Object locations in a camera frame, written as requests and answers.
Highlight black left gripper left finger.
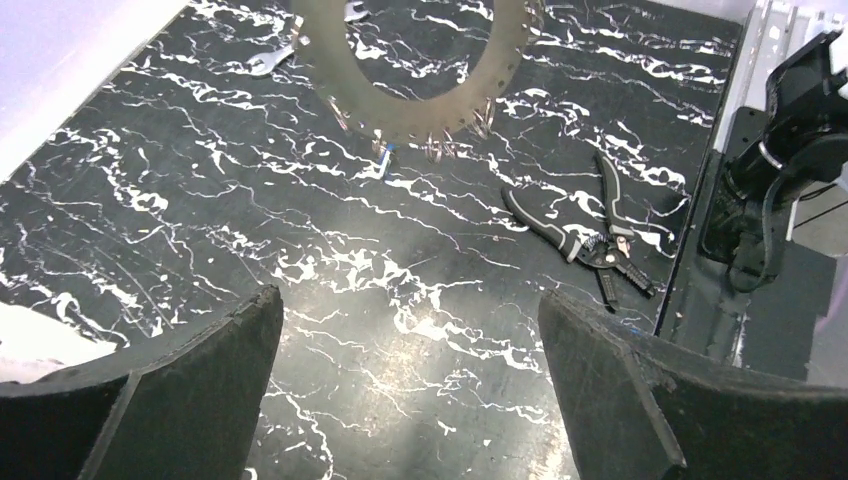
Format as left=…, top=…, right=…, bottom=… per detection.
left=1, top=285, right=284, bottom=479

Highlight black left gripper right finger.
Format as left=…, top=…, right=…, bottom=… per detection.
left=537, top=291, right=847, bottom=479

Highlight blue-capped key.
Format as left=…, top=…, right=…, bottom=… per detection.
left=377, top=143, right=396, bottom=180

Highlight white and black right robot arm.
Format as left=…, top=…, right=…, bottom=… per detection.
left=701, top=29, right=847, bottom=293

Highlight silver open-end wrench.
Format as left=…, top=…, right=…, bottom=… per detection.
left=245, top=1, right=372, bottom=77

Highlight black wire stripper pliers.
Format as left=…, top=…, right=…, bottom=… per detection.
left=500, top=150, right=658, bottom=314

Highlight aluminium extrusion rail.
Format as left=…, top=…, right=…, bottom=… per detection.
left=712, top=1, right=847, bottom=151

